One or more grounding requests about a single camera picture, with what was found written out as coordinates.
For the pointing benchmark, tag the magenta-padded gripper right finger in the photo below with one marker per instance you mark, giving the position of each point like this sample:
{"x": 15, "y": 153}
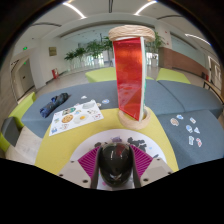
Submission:
{"x": 143, "y": 163}

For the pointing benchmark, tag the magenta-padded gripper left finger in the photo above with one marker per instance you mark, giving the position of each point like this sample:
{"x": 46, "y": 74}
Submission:
{"x": 86, "y": 163}

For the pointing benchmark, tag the black computer mouse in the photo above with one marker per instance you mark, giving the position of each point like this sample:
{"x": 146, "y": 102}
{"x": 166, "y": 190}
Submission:
{"x": 115, "y": 165}

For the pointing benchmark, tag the round white cartoon mouse pad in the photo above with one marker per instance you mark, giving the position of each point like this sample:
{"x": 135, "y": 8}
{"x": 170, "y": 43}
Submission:
{"x": 85, "y": 146}

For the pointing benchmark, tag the white sticker sheet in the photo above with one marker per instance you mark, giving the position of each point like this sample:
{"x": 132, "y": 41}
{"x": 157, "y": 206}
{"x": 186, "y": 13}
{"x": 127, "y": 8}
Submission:
{"x": 75, "y": 118}

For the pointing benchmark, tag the group of small stickers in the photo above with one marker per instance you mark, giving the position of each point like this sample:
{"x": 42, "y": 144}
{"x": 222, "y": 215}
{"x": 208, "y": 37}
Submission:
{"x": 189, "y": 128}

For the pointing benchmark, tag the small round blue sticker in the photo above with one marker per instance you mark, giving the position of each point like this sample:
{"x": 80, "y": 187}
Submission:
{"x": 105, "y": 101}

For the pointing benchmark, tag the small white sticker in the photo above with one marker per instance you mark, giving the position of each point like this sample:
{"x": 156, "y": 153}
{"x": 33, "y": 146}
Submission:
{"x": 84, "y": 97}

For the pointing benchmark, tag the grey upholstered bench with stickers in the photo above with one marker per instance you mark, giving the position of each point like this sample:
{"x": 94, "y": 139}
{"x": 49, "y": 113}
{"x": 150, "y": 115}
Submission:
{"x": 206, "y": 133}

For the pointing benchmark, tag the long grey upholstered bench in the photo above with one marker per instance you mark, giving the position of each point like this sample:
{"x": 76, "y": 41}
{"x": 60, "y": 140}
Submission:
{"x": 96, "y": 91}

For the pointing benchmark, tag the dark grey seat block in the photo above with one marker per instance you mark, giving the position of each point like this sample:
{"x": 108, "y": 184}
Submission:
{"x": 10, "y": 131}

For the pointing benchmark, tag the lime green corner bench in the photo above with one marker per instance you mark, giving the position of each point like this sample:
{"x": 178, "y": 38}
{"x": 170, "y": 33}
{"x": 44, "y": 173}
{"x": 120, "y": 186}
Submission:
{"x": 21, "y": 108}

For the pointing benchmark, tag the red fire cabinet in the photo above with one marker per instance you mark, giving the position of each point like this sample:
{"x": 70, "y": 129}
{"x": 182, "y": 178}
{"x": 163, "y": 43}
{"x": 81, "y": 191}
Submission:
{"x": 55, "y": 73}

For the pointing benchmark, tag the brown reception counter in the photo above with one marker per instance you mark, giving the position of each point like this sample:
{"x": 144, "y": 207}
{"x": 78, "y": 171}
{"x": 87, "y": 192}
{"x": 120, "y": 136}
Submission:
{"x": 183, "y": 60}

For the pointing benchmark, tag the group of potted plants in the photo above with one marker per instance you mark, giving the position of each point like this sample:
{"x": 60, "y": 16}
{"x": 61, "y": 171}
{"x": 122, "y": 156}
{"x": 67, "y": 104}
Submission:
{"x": 93, "y": 48}

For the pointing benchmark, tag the green exit sign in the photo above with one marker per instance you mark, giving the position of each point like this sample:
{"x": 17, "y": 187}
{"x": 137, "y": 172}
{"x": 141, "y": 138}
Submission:
{"x": 25, "y": 48}

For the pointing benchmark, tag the group of ceiling light strips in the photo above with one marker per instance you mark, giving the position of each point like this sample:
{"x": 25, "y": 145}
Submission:
{"x": 75, "y": 10}

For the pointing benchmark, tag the black frame chair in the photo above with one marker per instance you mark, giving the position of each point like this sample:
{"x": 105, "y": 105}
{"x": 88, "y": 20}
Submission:
{"x": 213, "y": 90}

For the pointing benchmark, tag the brown wall plaque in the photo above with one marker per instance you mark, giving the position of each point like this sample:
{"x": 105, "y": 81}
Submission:
{"x": 52, "y": 51}

